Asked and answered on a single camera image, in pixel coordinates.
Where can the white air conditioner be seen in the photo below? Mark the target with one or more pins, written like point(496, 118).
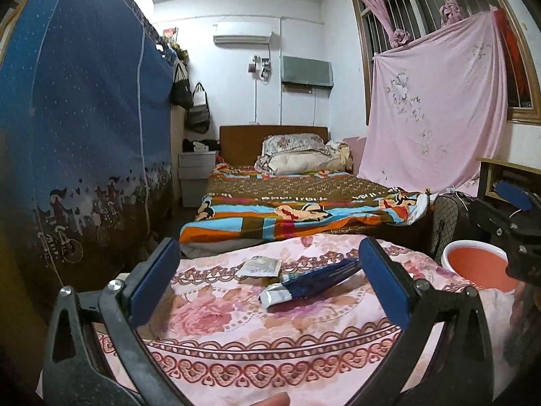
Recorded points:
point(243, 39)

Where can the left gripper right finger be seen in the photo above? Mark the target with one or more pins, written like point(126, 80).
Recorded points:
point(443, 355)

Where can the cream pillow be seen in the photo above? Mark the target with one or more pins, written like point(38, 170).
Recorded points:
point(291, 163)

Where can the dark blue snack wrapper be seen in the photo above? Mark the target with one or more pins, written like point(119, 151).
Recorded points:
point(305, 285)

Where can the person's right hand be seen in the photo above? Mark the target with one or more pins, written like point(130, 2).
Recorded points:
point(524, 342)

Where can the wall socket cluster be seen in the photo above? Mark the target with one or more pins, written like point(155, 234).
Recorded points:
point(260, 68)

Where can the checkered dark suitcase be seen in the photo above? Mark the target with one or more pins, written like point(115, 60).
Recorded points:
point(450, 222)

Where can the blue fabric wardrobe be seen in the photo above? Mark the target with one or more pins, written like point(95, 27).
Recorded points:
point(85, 114)

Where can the floral pillow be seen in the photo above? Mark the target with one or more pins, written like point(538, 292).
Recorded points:
point(278, 144)

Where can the white nightstand drawers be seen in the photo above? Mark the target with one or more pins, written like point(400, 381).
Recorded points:
point(195, 169)

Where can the wooden shelf unit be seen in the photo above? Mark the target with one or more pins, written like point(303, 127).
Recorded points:
point(494, 171)

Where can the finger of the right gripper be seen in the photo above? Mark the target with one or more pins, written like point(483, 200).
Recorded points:
point(517, 196)

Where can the black handbag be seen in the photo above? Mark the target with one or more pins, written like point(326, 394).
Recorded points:
point(180, 92)

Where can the grey white tote bag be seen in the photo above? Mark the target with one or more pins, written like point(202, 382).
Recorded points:
point(198, 118)

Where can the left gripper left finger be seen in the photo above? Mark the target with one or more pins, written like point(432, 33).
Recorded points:
point(75, 371)

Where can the pink hanging sheet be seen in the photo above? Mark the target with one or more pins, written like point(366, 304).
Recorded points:
point(438, 105)

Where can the white paper receipt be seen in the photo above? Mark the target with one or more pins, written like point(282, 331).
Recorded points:
point(260, 267)

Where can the pink floral quilt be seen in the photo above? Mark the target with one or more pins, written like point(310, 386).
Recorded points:
point(219, 346)

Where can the brown wooden headboard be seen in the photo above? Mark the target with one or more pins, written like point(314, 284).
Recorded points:
point(240, 145)

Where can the red white trash basin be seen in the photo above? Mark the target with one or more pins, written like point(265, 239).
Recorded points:
point(481, 263)

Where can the colourful cartoon bed blanket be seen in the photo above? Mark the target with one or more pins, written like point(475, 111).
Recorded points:
point(243, 204)

